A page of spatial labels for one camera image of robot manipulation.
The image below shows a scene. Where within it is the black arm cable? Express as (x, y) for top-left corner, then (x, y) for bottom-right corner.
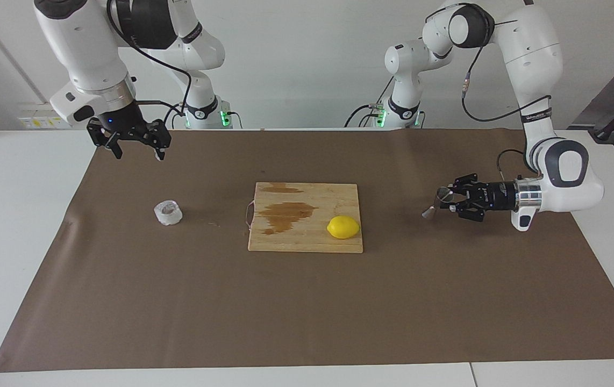
(425, 3), (553, 181)
(105, 0), (195, 130)

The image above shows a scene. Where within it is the yellow lemon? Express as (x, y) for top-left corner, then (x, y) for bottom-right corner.
(327, 216), (361, 240)

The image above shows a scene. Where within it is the wooden cutting board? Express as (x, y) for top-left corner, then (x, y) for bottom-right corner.
(244, 182), (364, 254)

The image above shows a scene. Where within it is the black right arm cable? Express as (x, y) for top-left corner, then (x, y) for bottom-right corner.
(105, 0), (195, 130)

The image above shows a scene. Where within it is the brown paper table mat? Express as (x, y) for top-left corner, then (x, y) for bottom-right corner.
(0, 128), (614, 372)

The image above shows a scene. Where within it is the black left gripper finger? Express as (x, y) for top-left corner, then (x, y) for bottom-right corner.
(437, 173), (480, 202)
(448, 202), (485, 223)

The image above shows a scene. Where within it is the white wall socket box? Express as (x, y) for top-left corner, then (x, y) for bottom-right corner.
(18, 105), (63, 130)

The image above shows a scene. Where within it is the steel double jigger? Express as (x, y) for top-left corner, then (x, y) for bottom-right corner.
(422, 185), (454, 220)

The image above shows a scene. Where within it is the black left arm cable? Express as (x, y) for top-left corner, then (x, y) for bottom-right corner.
(425, 3), (553, 181)

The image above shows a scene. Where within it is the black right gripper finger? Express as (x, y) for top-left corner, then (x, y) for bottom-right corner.
(88, 119), (123, 160)
(146, 123), (172, 161)

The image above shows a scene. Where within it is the black left base cable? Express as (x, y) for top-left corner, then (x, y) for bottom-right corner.
(345, 81), (396, 128)

